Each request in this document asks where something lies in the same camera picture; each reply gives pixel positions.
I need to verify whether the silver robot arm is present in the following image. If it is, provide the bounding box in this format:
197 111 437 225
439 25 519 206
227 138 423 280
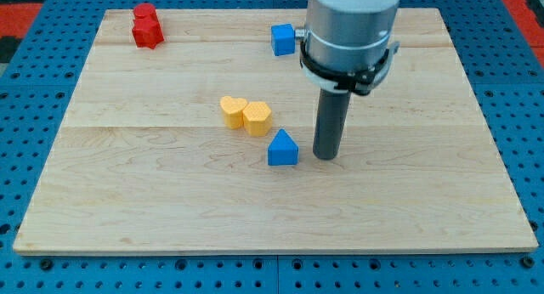
300 0 400 96

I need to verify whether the blue triangle block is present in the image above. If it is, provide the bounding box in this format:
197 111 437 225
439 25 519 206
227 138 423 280
267 128 299 166

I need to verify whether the blue cube block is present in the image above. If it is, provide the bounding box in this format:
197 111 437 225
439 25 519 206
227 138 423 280
270 24 295 56

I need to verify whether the yellow pentagon block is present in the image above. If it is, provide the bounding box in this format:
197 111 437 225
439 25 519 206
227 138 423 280
242 101 272 137

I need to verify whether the yellow heart block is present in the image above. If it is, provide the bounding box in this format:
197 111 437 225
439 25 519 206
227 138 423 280
219 96 248 129

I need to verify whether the wooden board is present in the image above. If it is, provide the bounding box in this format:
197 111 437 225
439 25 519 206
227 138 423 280
13 8 538 256

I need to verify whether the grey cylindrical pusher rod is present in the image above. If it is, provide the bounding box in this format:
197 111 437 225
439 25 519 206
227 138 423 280
313 89 351 160

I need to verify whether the red star block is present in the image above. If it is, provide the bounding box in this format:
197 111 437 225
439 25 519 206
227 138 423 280
132 17 164 49

